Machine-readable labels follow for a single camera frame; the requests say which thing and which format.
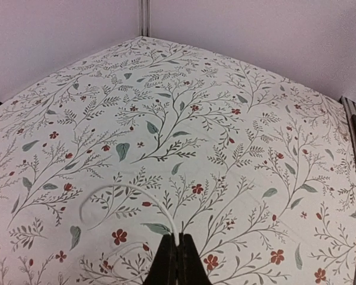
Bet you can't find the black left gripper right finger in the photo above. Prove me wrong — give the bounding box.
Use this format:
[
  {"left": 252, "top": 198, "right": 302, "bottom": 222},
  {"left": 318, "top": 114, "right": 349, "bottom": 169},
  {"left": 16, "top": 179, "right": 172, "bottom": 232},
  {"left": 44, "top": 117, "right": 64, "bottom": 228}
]
[{"left": 177, "top": 233, "right": 212, "bottom": 285}]

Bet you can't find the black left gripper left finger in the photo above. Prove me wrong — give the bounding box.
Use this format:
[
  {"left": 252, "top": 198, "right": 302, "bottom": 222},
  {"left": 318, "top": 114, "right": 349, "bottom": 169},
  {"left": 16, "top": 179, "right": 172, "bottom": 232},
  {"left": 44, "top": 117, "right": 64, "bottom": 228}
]
[{"left": 143, "top": 235, "right": 177, "bottom": 285}]

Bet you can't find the floral patterned table mat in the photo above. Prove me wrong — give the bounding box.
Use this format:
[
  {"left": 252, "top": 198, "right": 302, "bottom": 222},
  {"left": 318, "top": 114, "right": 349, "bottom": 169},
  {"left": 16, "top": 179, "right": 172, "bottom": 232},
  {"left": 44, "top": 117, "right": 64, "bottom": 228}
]
[{"left": 0, "top": 37, "right": 356, "bottom": 284}]

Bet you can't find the right aluminium frame post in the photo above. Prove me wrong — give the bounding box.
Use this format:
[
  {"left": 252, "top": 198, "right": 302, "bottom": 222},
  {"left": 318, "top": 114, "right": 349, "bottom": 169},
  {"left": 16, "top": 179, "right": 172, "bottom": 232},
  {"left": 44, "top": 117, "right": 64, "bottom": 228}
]
[{"left": 139, "top": 0, "right": 151, "bottom": 37}]

